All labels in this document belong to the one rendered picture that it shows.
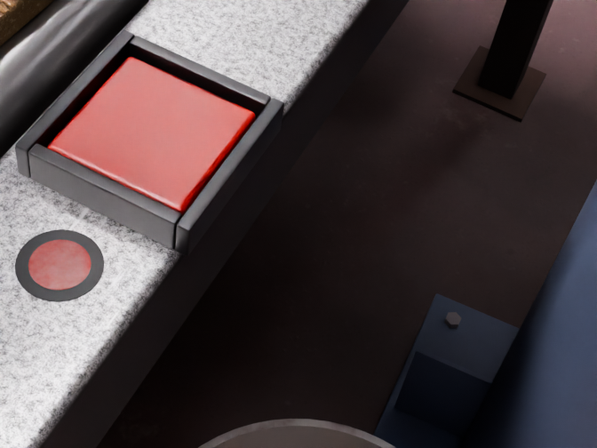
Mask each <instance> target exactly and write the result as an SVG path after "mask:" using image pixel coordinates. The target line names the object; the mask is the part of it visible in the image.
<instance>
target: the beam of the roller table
mask: <svg viewBox="0 0 597 448"><path fill-rule="evenodd" d="M408 2H409V0H149V1H148V2H147V3H146V4H145V5H144V6H143V7H142V8H141V9H140V11H139V12H138V13H137V14H136V15H135V16H134V17H133V18H132V19H131V20H130V21H129V22H128V23H127V24H126V26H125V27H124V28H123V29H122V30H121V31H120V32H119V33H118V34H117V35H116V36H115V37H114V38H113V39H112V40H111V42H110V43H109V44H108V45H107V46H106V47H105V48H104V49H103V50H102V51H101V52H100V53H99V54H98V55H97V57H96V58H95V59H94V60H93V61H92V62H91V63H90V64H89V65H88V66H87V67H86V68H85V69H84V70H83V71H82V73H83V72H84V71H85V70H86V69H87V68H88V67H89V66H90V65H91V64H92V63H93V62H94V61H95V60H96V59H97V58H98V56H99V55H100V54H101V53H102V52H103V51H104V50H105V49H106V48H107V47H108V46H109V45H110V44H111V43H112V41H113V40H114V39H115V38H116V37H117V36H118V35H119V34H120V33H121V32H122V31H123V30H127V31H129V32H131V33H133V34H134V35H135V36H140V37H142V38H144V39H147V40H148V41H150V42H152V43H154V44H158V45H160V46H162V47H163V48H166V49H168V50H170V51H172V52H176V53H177V54H179V55H181V56H183V57H186V58H188V59H190V60H192V61H195V62H197V63H199V64H201V65H203V66H205V67H207V68H210V69H212V70H215V71H217V72H219V73H220V74H222V75H225V76H228V77H230V78H232V79H234V80H236V81H238V82H240V83H242V84H246V85H248V86H249V87H251V88H254V89H256V90H258V91H260V92H263V93H265V94H267V95H269V96H270V97H271V99H272V98H276V99H278V100H280V101H282V102H283V103H284V108H283V119H282V125H281V130H280V131H279V132H278V134H277V135H276V136H275V138H274V139H273V141H272V142H271V144H270V145H269V146H268V148H267V149H266V151H265V152H264V153H263V155H262V156H261V158H260V159H259V160H258V161H257V162H256V164H255V165H254V166H253V168H252V169H251V171H250V172H249V174H248V175H247V176H246V178H245V179H244V180H243V182H242V184H241V185H240V186H239V188H238V189H237V190H236V191H235V193H234V194H233V195H232V197H231V198H230V199H229V201H228V202H227V204H226V205H225V207H224V208H223V209H222V211H221V212H220V213H219V215H218V216H217V218H216V219H215V220H214V221H213V222H212V224H211V225H210V227H209V228H208V229H207V231H206V232H205V234H204V235H203V237H202V238H201V239H200V241H199V242H198V244H197V245H196V246H195V248H194V249H193V251H191V253H190V254H189V255H188V256H185V255H183V254H181V253H179V252H177V251H176V250H175V248H174V249H171V248H169V247H167V246H165V245H163V244H160V243H158V242H157V241H155V240H153V239H151V238H149V237H147V236H144V235H142V234H141V233H139V232H137V231H135V230H132V229H130V228H127V227H126V226H124V225H122V224H120V223H118V222H116V221H114V220H111V219H110V218H108V217H106V216H104V215H102V214H100V213H98V212H95V211H94V210H92V209H90V208H88V207H86V206H84V205H82V204H79V203H78V202H76V201H74V200H72V199H70V198H68V197H66V196H63V195H62V194H60V193H58V192H56V191H54V190H52V189H50V188H47V187H45V186H43V185H41V184H39V183H37V182H35V181H33V180H32V179H31V178H27V177H25V176H23V175H21V174H19V172H18V166H17V159H16V152H15V145H16V143H17V142H18V141H19V140H20V139H21V138H22V137H23V136H24V135H25V134H26V133H27V131H28V130H29V129H30V128H31V127H32V126H33V125H34V124H35V123H36V122H37V121H38V120H39V119H40V118H41V116H42V115H43V114H44V113H45V112H46V111H47V110H48V109H49V108H50V107H51V106H52V105H53V104H54V103H55V101H56V100H57V99H58V98H59V97H60V96H61V95H62V94H63V93H64V92H65V91H66V90H67V89H68V88H69V86H70V85H71V84H72V83H73V82H74V81H75V80H76V79H77V78H78V77H79V76H80V75H81V74H82V73H81V74H80V75H79V76H78V77H77V78H76V79H75V80H74V81H73V82H72V83H71V84H70V85H69V86H68V88H67V89H66V90H65V91H64V92H63V93H62V94H61V95H60V96H59V97H58V98H57V99H56V100H55V101H54V102H53V103H52V104H51V105H50V106H49V107H48V108H47V109H46V110H45V111H44V112H43V113H42V115H40V116H39V117H38V119H37V120H36V121H35V122H34V123H33V124H32V125H31V126H30V127H29V128H28V129H27V130H26V131H25V132H24V133H23V135H22V136H21V137H20V138H19V139H18V140H17V141H16V142H15V143H14V144H13V145H12V146H11V147H10V148H9V150H8V151H7V152H6V153H5V154H4V155H3V156H2V157H1V158H0V448H96V447H97V446H98V444H99V443H100V441H101V440H102V438H103V437H104V435H105V434H106V433H107V432H108V430H109V429H110V427H111V426H112V424H113V423H114V422H115V420H116V418H117V417H118V415H119V414H120V413H121V411H122V410H123V408H124V407H125V406H126V405H127V403H128V402H129V400H130V399H131V397H132V396H133V394H134V393H135V391H136V390H137V388H138V387H139V385H140V384H141V382H142V381H143V380H144V379H145V378H146V376H147V374H148V373H149V371H150V370H151V369H152V367H153V366H154V364H155V362H156V361H157V360H158V358H159V357H160V355H161V354H162V353H163V352H164V350H165V349H166V347H167V346H168V344H169V343H170V342H171V340H172V338H173V337H174V335H175V334H176V333H177V331H178V330H179V328H180V326H181V325H183V323H184V322H185V320H186V319H187V317H188V316H189V314H190V313H191V311H192V310H193V309H194V307H195V305H196V304H197V302H198V301H199V300H200V299H201V298H202V296H203V294H204V293H205V292H206V290H207V289H208V287H209V286H210V284H211V283H212V281H213V280H214V278H215V277H216V275H217V274H218V273H219V271H220V270H221V269H222V267H223V266H224V265H225V263H226V262H227V260H228V258H229V257H230V256H231V254H232V253H233V251H234V250H235V248H236V247H237V245H238V244H239V243H240V242H241V240H242V239H243V237H244V236H245V234H246V233H247V231H248V230H249V229H250V227H251V225H252V224H253V222H254V221H255V220H256V218H257V217H258V216H259V214H260V213H261V212H262V210H263V209H264V207H265V206H266V204H267V203H268V201H269V200H270V198H271V197H272V195H273V194H274V193H275V191H276V190H277V189H278V187H279V186H280V185H281V183H282V182H283V180H284V178H285V177H286V176H287V174H288V173H289V171H290V170H291V168H292V167H293V165H294V164H295V163H296V162H297V161H298V159H299V157H300V156H301V154H302V153H303V152H304V150H305V149H306V147H307V145H308V144H309V143H310V141H311V140H312V138H313V137H314V136H315V135H316V133H317V132H318V130H319V129H320V127H321V126H322V124H323V123H324V121H325V120H326V118H327V117H328V116H329V114H330V112H331V111H332V110H333V109H334V108H335V106H336V105H337V103H338V101H339V100H340V99H341V97H342V96H343V94H344V93H345V91H346V90H347V88H348V87H349V85H350V84H351V83H352V82H353V81H354V79H355V77H356V76H357V74H358V73H359V72H360V70H361V69H362V67H363V65H364V64H365V63H366V61H367V60H368V58H369V57H370V56H371V54H372V53H373V52H374V50H375V49H376V47H377V46H378V44H379V43H380V41H381V40H382V38H383V37H384V36H385V34H386V32H387V31H388V29H390V27H391V26H392V25H393V23H394V21H395V20H396V19H397V17H398V16H399V14H400V13H401V12H402V10H403V8H404V7H405V5H406V4H407V3H408ZM57 229H66V230H73V231H76V232H79V233H82V234H84V235H86V236H88V237H89V238H91V239H92V240H93V241H94V242H95V243H96V244H97V245H98V247H99V248H100V249H101V252H102V254H103V257H104V263H105V264H104V271H103V274H102V277H101V279H100V280H99V282H98V284H97V285H96V286H95V287H94V288H93V289H92V290H91V291H89V292H88V293H86V294H85V295H84V296H82V297H80V298H77V299H74V300H69V301H62V302H54V301H47V300H40V299H38V298H36V297H34V296H33V295H31V294H30V293H28V292H27V291H26V290H25V289H23V288H22V287H21V285H20V283H19V281H18V279H17V277H16V274H15V261H16V258H17V255H18V253H19V251H20V249H21V248H22V246H23V245H24V244H25V243H26V242H27V241H28V240H30V239H31V238H33V237H34V236H37V235H39V234H42V233H43V232H47V231H51V230H57Z"/></svg>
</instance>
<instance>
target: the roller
mask: <svg viewBox="0 0 597 448"><path fill-rule="evenodd" d="M148 1H149V0H54V1H53V2H51V3H50V4H49V5H48V6H47V7H45V8H44V9H43V10H42V11H41V12H39V13H38V14H37V15H36V16H35V18H33V19H32V20H31V21H30V22H29V23H27V24H26V25H25V26H24V27H23V28H21V29H20V30H19V31H18V32H17V33H16V34H14V35H13V36H12V37H11V38H10V39H8V40H7V41H6V42H5V43H4V44H2V45H1V46H0V158H1V157H2V156H3V155H4V154H5V153H6V152H7V151H8V150H9V148H10V147H11V146H12V145H13V144H14V143H15V142H16V141H17V140H18V139H19V138H20V137H21V136H22V135H23V133H24V132H25V131H26V130H27V129H28V128H29V127H30V126H31V125H32V124H33V123H34V122H35V121H36V120H37V119H38V117H39V116H40V115H42V114H43V112H44V111H45V110H46V109H47V108H48V107H50V105H51V104H52V103H53V102H54V101H55V100H56V99H57V98H58V97H59V96H60V95H61V94H62V93H63V92H64V91H65V90H66V89H67V88H68V86H69V85H70V84H71V83H72V82H73V81H74V80H75V79H76V78H77V77H78V76H79V75H80V74H81V73H82V71H83V70H84V69H85V68H86V67H87V66H88V65H89V64H90V63H91V62H92V61H93V60H94V59H95V58H96V57H97V55H98V54H99V53H100V52H101V51H102V50H103V49H104V48H105V47H106V46H107V45H108V44H109V43H110V42H111V40H112V39H113V38H114V37H115V36H116V35H117V34H118V33H119V32H120V31H121V30H122V29H123V28H124V27H125V26H126V24H127V23H128V22H129V21H130V20H131V19H132V18H133V17H134V16H135V15H136V14H137V13H138V12H139V11H140V9H141V8H142V7H143V6H144V5H145V4H146V3H147V2H148Z"/></svg>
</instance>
